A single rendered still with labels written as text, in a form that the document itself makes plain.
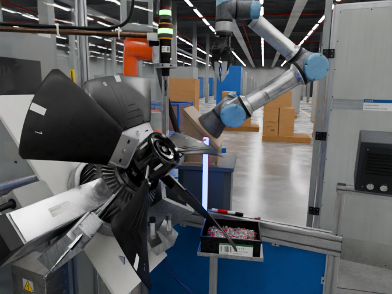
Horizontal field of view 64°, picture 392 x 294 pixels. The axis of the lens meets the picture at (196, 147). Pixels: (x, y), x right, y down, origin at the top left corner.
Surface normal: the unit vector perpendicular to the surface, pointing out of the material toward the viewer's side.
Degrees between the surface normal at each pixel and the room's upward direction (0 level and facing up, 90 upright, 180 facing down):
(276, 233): 90
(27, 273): 90
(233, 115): 103
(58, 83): 69
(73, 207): 50
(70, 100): 76
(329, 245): 90
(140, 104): 41
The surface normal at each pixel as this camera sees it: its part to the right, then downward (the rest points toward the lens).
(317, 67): 0.09, 0.28
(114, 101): 0.12, -0.52
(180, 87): -0.25, 0.18
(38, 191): 0.71, -0.56
